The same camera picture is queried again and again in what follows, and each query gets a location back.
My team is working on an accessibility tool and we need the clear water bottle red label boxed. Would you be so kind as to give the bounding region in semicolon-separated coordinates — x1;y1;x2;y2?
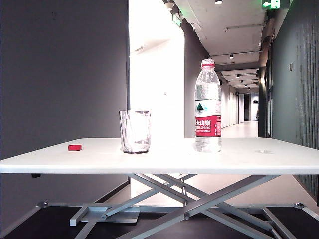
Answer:
194;59;222;153

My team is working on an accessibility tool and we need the white folding table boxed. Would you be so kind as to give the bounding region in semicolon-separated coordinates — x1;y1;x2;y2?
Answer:
69;173;300;239

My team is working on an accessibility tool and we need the large green exit sign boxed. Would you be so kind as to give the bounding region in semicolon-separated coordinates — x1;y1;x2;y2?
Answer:
261;0;292;10

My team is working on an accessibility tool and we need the white ceiling conduit pipe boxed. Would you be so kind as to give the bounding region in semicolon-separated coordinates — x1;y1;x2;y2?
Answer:
225;24;265;32

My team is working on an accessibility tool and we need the clear faceted drinking glass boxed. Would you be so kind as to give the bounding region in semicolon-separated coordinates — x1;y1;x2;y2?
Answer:
119;109;152;154

